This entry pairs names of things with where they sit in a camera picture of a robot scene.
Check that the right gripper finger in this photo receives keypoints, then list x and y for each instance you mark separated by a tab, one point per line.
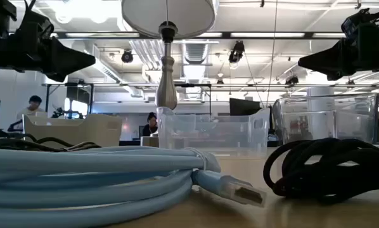
329	61

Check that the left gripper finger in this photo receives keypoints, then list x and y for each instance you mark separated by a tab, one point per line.
69	60

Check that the clear plastic bin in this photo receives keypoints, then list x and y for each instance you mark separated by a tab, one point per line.
351	126

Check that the frosted plastic bin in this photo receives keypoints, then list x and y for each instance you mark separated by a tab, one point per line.
208	136

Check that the black ceiling spotlight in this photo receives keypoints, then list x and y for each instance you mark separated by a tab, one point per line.
127	56
237	52
291	80

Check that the person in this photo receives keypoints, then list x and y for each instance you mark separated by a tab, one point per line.
31	111
150	126

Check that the beige opaque plastic bin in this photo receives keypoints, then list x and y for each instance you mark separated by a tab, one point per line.
91	131

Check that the black computer monitor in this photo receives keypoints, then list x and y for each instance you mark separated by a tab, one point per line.
245	107

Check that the table lamp white shade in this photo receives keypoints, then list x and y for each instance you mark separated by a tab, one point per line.
166	92

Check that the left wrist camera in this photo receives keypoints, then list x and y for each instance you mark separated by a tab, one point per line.
37	27

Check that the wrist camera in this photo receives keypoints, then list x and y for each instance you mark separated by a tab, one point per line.
37	27
355	23

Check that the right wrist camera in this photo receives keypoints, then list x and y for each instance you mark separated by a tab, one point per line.
355	23

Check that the black background table frame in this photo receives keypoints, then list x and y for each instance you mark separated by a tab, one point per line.
129	85

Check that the black horizontal frame beam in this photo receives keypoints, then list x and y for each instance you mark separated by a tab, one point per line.
221	35

